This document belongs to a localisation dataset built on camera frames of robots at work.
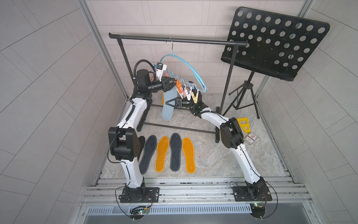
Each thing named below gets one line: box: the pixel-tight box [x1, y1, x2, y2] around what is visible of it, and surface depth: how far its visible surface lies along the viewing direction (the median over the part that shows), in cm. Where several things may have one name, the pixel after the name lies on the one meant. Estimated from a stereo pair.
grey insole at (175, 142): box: [169, 132, 183, 172], surface depth 88 cm
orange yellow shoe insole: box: [154, 136, 170, 173], surface depth 86 cm
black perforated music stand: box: [220, 6, 331, 119], surface depth 65 cm
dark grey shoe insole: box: [138, 134, 158, 175], surface depth 87 cm
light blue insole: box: [161, 86, 178, 121], surface depth 84 cm
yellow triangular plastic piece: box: [236, 117, 252, 134], surface depth 101 cm
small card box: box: [243, 132, 259, 146], surface depth 93 cm
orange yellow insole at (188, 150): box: [181, 137, 197, 174], surface depth 86 cm
